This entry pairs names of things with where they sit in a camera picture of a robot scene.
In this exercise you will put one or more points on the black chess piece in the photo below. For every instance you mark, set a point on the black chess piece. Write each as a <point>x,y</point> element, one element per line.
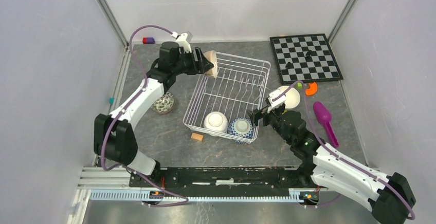
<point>308,54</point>
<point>289,65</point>

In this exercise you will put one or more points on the blue patterned bowl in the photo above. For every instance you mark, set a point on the blue patterned bowl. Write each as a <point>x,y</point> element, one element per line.
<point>241,127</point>

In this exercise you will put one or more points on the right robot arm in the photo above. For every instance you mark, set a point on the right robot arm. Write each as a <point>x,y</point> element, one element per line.
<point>389,198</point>

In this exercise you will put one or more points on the black and white chessboard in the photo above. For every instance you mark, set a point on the black and white chessboard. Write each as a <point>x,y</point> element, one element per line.
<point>320,67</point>

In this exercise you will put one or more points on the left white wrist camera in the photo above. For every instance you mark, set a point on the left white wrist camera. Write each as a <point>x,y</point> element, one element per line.
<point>183,40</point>

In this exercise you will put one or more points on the red floral pattern bowl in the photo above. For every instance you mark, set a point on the red floral pattern bowl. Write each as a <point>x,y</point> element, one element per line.
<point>164,104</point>

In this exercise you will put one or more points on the white bowl outside rack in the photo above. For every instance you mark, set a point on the white bowl outside rack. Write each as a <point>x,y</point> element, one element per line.
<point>292,99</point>

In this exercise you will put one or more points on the orange curved toy piece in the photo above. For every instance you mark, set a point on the orange curved toy piece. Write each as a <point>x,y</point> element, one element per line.
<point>311,89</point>

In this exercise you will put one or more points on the white wire dish rack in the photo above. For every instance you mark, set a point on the white wire dish rack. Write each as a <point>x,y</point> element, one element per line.
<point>239,85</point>

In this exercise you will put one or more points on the black chess piece upper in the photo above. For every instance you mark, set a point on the black chess piece upper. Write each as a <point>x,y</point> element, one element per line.
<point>308,54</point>

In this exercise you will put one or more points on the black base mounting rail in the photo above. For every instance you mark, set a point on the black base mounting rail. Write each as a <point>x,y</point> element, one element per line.
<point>240,181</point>

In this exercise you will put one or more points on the plain white bowl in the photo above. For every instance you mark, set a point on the plain white bowl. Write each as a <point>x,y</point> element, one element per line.
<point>215,122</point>

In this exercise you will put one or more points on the small wooden block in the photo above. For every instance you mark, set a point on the small wooden block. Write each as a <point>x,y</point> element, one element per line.
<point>197,137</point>

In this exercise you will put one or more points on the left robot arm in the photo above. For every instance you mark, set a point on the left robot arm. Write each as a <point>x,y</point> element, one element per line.
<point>114,137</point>

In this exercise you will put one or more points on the black chess piece lower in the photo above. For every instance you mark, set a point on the black chess piece lower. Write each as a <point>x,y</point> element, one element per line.
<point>289,65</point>

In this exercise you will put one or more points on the purple plastic scoop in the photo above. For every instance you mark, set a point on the purple plastic scoop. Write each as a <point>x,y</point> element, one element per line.
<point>324,118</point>

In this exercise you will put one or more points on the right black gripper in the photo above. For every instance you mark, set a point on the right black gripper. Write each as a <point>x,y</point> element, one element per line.
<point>256,114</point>

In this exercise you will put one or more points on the red and purple block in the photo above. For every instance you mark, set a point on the red and purple block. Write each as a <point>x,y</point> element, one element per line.
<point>148,40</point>

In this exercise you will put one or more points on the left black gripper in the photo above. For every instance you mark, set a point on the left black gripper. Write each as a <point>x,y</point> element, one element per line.
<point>202,66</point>

